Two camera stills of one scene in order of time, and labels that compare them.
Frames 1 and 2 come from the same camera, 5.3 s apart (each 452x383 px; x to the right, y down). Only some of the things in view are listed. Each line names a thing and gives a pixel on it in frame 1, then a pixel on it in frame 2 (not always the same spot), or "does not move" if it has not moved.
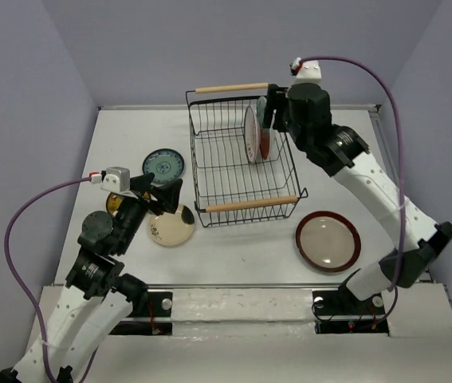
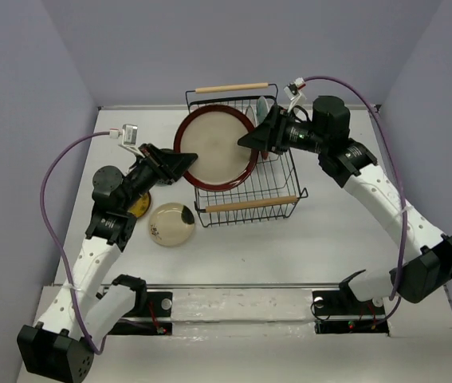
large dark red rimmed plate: [328, 241] → [212, 132]
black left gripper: [169, 195] → [166, 165]
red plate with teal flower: [264, 132] does not move
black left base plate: [160, 305] does not move
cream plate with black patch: [171, 229] does not move
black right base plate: [340, 312] does not move
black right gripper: [277, 101] → [267, 135]
